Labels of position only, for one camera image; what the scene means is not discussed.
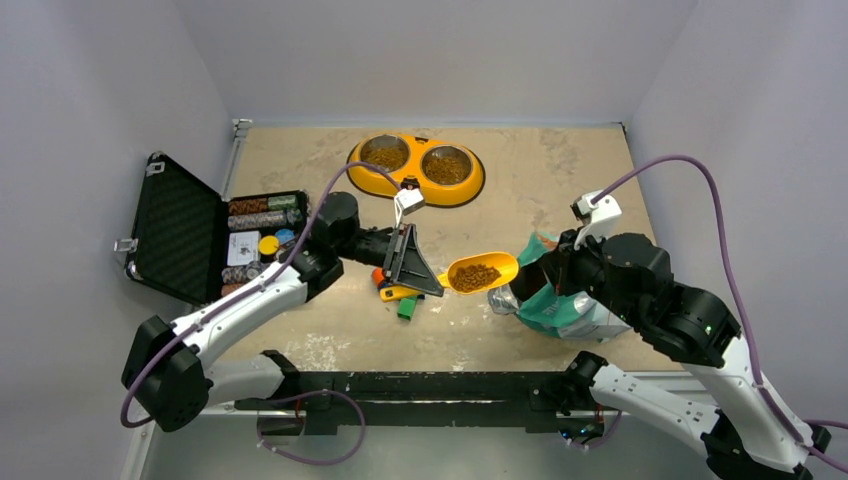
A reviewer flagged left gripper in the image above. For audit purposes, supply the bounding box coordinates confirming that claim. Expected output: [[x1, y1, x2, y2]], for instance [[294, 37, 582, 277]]
[[334, 222, 442, 296]]

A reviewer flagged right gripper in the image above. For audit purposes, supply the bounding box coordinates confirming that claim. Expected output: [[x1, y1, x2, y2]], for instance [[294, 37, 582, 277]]
[[536, 223, 640, 325]]

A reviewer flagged green dog food bag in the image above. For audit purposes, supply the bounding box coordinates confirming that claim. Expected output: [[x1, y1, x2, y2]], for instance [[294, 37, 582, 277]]
[[487, 232, 631, 342]]

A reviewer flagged yellow plastic scoop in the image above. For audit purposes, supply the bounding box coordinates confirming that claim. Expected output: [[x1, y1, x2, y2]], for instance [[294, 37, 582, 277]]
[[376, 251, 519, 302]]

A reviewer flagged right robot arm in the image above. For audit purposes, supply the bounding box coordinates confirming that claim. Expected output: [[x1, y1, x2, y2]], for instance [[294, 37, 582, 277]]
[[516, 230, 831, 479]]

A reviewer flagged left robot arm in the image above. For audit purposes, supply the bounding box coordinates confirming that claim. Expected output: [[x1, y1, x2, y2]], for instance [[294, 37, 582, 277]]
[[121, 192, 444, 432]]

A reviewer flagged yellow double pet bowl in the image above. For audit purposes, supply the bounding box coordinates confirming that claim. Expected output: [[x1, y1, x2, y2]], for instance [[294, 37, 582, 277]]
[[346, 133, 486, 208]]

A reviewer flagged orange blue toy truck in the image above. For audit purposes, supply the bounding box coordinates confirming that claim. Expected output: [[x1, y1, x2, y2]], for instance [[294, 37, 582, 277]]
[[371, 268, 388, 290]]

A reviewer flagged green toy brick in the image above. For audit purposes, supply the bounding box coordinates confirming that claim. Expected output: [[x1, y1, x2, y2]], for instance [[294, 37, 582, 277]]
[[396, 296, 420, 321]]

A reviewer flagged black poker chip case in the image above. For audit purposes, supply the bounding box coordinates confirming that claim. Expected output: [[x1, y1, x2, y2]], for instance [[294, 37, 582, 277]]
[[115, 151, 309, 306]]

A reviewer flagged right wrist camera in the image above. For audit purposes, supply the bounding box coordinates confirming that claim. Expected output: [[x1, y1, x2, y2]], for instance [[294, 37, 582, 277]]
[[571, 190, 622, 249]]

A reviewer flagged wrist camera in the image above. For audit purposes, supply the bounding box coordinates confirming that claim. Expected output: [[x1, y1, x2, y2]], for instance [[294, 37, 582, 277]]
[[571, 190, 622, 249], [393, 188, 426, 228]]

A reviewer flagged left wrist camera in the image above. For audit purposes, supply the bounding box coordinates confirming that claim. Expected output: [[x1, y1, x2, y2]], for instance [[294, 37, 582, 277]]
[[393, 188, 426, 228]]

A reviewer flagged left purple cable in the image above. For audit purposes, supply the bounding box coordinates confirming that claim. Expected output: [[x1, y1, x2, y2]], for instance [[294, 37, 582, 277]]
[[119, 161, 402, 429]]

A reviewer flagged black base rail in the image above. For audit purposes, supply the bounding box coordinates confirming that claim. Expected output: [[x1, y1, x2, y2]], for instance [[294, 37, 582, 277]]
[[142, 370, 723, 439]]

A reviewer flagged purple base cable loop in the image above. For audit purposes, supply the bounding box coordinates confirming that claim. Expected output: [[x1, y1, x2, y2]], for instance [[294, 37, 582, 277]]
[[255, 388, 370, 469]]

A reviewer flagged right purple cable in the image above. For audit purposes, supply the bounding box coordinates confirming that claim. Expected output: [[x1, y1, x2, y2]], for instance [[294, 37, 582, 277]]
[[591, 154, 848, 473]]

